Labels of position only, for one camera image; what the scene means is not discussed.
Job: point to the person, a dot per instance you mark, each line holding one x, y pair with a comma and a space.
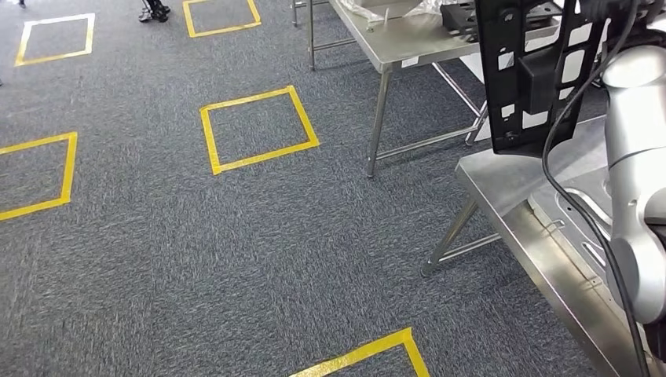
155, 11

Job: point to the long black plastic part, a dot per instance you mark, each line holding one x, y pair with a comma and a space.
541, 83

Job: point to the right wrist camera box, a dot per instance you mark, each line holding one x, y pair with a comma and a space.
609, 13

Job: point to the clear plastic bag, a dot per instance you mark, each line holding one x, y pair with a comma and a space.
374, 8

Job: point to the stamped grey metal panel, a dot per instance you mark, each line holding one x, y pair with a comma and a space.
567, 218

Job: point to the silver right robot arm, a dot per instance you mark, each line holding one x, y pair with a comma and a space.
635, 130

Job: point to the black plastic part stack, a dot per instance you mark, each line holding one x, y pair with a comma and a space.
458, 18

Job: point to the stainless steel workbench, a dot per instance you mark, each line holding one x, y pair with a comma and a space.
499, 177

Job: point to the stainless steel side table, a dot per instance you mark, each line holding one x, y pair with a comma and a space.
406, 41

